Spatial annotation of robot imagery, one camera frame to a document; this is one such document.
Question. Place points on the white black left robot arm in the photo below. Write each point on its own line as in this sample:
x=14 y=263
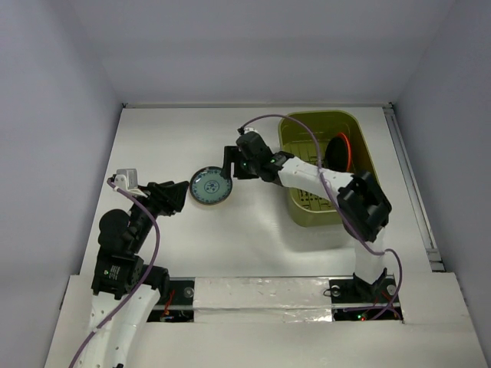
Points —
x=125 y=288

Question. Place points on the orange rimmed black plate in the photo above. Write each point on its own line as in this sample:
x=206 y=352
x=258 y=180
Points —
x=338 y=156

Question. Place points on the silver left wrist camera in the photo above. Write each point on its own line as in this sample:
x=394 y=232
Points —
x=126 y=179

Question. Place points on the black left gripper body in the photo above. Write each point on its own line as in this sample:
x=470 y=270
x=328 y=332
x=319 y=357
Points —
x=164 y=204

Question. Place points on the left arm base electronics bay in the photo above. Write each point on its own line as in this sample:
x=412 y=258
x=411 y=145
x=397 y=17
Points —
x=177 y=307

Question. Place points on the blue floral dark-rimmed plate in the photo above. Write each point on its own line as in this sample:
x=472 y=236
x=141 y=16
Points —
x=208 y=187

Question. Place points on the right arm base electronics bay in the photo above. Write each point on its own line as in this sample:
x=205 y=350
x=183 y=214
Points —
x=347 y=304

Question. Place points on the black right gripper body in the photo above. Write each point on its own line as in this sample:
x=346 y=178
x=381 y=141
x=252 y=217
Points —
x=238 y=162

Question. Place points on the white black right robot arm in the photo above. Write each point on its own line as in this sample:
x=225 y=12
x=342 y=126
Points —
x=359 y=200

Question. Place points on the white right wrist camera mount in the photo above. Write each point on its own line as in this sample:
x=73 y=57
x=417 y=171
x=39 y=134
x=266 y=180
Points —
x=247 y=129

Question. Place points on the olive green dish rack tub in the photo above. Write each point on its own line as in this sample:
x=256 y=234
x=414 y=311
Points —
x=306 y=209

